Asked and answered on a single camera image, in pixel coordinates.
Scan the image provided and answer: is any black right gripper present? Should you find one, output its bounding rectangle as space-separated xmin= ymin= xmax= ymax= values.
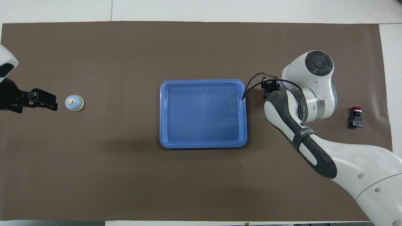
xmin=262 ymin=78 xmax=280 ymax=92

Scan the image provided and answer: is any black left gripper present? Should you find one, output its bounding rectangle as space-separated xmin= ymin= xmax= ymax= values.
xmin=0 ymin=78 xmax=58 ymax=113

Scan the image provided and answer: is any light blue service bell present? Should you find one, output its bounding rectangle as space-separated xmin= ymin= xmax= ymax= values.
xmin=65 ymin=95 xmax=84 ymax=112

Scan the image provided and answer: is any red push button switch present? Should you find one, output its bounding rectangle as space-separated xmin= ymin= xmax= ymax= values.
xmin=348 ymin=107 xmax=364 ymax=128

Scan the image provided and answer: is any blue plastic tray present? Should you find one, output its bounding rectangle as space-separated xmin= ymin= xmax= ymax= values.
xmin=159 ymin=79 xmax=247 ymax=149

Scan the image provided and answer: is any brown table mat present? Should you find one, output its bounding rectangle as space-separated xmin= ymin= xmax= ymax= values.
xmin=0 ymin=21 xmax=401 ymax=222

